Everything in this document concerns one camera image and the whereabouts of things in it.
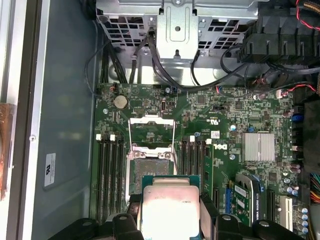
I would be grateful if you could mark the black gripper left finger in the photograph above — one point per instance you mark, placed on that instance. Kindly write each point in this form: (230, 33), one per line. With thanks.
(125, 227)

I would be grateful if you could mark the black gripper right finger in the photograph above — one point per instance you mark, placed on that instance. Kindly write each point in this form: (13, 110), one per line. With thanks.
(225, 228)

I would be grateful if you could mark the silver CPU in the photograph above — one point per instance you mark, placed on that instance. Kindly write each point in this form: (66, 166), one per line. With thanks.
(170, 212)

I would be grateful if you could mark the metal locking lever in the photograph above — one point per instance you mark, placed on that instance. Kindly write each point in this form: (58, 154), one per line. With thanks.
(174, 136)

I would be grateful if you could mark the metal socket cover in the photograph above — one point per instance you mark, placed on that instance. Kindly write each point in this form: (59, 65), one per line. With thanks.
(137, 120)

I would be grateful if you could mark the black expansion slot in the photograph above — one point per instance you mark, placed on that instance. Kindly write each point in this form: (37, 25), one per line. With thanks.
(270, 205)

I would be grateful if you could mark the black RAM slot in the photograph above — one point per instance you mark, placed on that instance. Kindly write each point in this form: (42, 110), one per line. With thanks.
(106, 175)
(113, 175)
(198, 165)
(121, 175)
(99, 175)
(191, 165)
(184, 165)

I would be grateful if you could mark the white expansion slot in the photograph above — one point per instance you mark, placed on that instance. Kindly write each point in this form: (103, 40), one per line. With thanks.
(286, 212)

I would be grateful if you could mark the CPU socket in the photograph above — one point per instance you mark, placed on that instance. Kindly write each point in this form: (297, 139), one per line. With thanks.
(150, 167)

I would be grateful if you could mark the black graphics card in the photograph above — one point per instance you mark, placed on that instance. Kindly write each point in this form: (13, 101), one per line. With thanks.
(243, 202)

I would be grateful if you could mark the silver chipset heat sink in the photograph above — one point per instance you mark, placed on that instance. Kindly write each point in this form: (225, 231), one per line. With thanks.
(257, 147)

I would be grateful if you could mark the white label sticker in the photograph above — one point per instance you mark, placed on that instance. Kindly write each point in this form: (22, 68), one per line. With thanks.
(50, 170)

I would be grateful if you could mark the green motherboard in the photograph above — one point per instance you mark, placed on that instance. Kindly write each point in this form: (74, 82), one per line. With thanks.
(205, 112)

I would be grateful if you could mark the silver coin battery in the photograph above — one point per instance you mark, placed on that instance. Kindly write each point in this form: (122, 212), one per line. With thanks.
(120, 102)

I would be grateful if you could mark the black PC case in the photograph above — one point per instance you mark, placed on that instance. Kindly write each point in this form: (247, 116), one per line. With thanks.
(70, 100)

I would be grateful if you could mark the black plastic shroud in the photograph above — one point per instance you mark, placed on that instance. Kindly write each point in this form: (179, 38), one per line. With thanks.
(312, 120)

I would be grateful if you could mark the black ribbed plastic housing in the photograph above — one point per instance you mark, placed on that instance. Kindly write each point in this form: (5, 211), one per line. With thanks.
(275, 37)

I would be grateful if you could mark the metal drive cage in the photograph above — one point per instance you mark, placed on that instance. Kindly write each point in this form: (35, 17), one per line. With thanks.
(177, 15)

